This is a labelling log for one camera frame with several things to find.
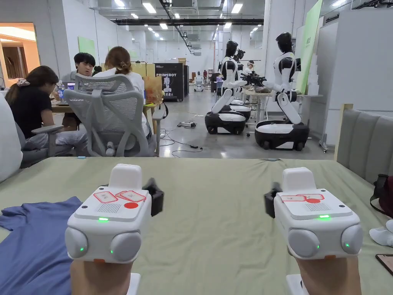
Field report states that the person's right hand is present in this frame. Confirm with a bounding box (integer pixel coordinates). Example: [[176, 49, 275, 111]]
[[294, 256, 363, 295]]

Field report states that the black phone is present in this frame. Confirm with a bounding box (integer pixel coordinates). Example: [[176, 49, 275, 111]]
[[376, 253, 393, 276]]

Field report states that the white hand controller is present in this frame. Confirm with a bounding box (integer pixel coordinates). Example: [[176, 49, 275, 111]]
[[368, 219, 393, 247]]

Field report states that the grey mesh office chair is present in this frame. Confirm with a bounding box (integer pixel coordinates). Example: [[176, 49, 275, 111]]
[[63, 72, 166, 158]]

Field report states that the white pillow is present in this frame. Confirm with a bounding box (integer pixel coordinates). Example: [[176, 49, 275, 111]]
[[0, 92, 24, 184]]

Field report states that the person's left hand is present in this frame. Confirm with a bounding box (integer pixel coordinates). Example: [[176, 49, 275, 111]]
[[70, 259, 136, 295]]

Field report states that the small white robot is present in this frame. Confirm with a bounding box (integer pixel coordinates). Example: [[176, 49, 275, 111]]
[[193, 71, 206, 93]]

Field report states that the white black humanoid robot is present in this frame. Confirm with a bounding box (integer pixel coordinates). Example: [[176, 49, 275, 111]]
[[254, 32, 310, 152], [204, 40, 250, 135], [230, 48, 252, 122]]

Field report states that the grey padded headboard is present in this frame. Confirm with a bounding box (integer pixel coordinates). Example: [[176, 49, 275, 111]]
[[334, 104, 393, 186]]

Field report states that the blue shirt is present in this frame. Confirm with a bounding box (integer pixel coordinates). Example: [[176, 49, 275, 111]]
[[0, 196, 84, 295]]

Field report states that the dark red bag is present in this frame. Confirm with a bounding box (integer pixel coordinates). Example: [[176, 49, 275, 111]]
[[370, 174, 393, 219]]

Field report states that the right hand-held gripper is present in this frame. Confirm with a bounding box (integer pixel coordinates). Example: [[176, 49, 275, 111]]
[[264, 167, 364, 295]]

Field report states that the bed with pale green sheet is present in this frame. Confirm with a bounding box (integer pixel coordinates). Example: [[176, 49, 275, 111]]
[[0, 156, 393, 295]]

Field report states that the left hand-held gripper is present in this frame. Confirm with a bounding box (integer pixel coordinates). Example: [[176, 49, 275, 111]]
[[64, 164, 165, 295]]

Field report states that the black cabinet with robot print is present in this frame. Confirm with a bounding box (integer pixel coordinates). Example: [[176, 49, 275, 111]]
[[154, 63, 186, 103]]

